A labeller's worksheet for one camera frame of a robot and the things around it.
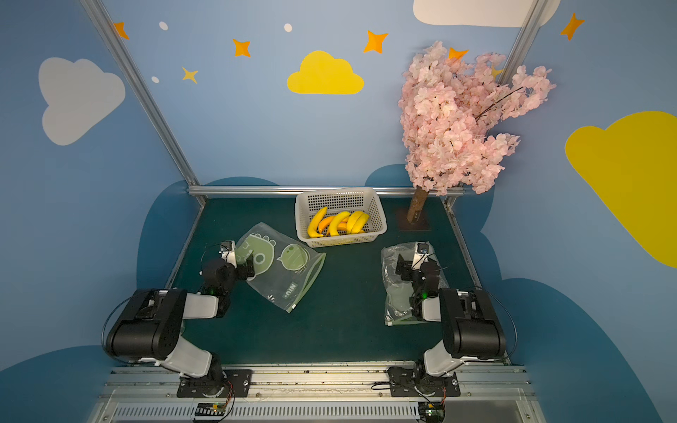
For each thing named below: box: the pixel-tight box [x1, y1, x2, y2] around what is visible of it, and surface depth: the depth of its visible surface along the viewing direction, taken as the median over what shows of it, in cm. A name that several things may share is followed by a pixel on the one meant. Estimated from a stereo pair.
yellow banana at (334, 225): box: [328, 211, 351, 238], surface depth 109 cm
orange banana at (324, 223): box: [318, 215, 335, 234], surface depth 111 cm
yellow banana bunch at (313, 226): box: [307, 206, 328, 238], surface depth 113 cm
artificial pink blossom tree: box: [398, 40, 557, 225], surface depth 72 cm
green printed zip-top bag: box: [234, 221, 327, 314], surface depth 98 cm
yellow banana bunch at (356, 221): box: [346, 210, 370, 234], surface depth 109 cm
